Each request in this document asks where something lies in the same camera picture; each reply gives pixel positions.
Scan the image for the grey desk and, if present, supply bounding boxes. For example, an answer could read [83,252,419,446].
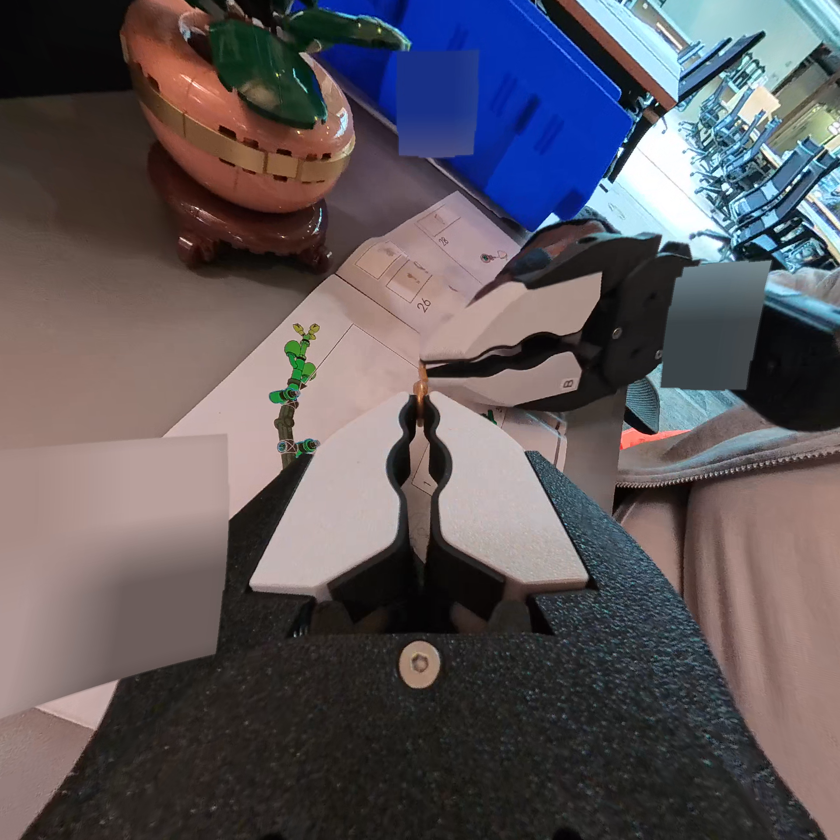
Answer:
[0,92,624,840]

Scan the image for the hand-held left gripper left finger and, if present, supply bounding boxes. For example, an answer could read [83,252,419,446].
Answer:
[249,392,418,601]

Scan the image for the beige jacket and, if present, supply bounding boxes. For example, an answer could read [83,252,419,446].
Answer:
[613,403,840,840]

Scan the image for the row of black chairs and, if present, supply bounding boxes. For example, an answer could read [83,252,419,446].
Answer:
[676,29,840,266]

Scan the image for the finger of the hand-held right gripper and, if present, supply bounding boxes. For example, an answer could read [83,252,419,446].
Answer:
[428,346,605,412]
[419,271,603,370]

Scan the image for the wood top office desk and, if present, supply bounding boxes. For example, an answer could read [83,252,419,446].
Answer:
[558,0,698,114]

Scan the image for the white instruction booklet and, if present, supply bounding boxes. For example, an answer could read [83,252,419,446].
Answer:
[36,190,569,729]

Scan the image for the blue plastic bin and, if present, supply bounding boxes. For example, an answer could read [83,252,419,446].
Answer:
[292,0,635,232]

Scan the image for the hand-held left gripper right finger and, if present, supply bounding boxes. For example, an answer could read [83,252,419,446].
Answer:
[422,392,590,613]

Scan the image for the person's right forearm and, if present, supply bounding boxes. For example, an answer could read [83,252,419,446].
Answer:
[769,266,840,322]

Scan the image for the brick orchid in pink pot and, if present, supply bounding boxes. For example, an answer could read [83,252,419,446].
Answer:
[120,0,412,274]

